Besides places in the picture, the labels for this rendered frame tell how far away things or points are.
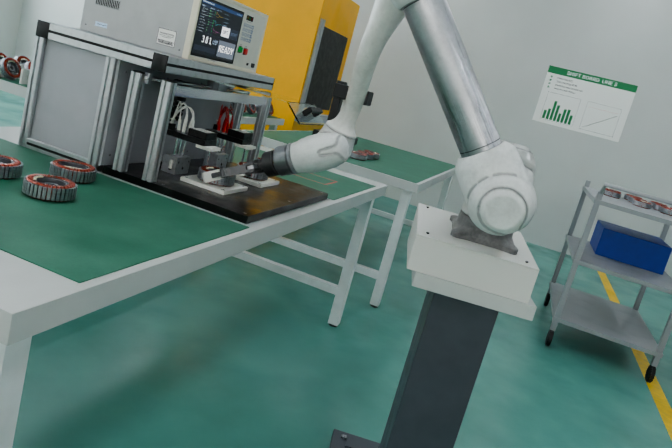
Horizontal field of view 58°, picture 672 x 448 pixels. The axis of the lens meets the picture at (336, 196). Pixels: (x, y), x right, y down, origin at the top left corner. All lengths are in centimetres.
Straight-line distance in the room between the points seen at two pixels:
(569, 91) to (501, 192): 560
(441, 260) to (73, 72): 114
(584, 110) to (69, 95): 579
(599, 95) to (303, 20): 325
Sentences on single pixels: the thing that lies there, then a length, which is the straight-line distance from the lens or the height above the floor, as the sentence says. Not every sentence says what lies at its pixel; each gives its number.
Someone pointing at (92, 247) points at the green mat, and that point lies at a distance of 123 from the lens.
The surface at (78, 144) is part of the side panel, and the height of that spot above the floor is 81.
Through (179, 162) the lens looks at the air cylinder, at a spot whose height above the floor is 81.
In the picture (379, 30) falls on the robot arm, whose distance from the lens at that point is 162.
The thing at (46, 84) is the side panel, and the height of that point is 94.
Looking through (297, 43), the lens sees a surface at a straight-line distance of 553.
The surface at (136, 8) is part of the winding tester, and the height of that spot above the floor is 122.
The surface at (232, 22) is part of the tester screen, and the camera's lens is 198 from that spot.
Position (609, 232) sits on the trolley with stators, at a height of 70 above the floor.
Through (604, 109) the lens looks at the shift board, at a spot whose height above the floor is 159.
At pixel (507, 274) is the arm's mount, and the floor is 81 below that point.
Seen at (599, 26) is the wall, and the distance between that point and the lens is 704.
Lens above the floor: 117
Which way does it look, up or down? 11 degrees down
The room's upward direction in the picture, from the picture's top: 15 degrees clockwise
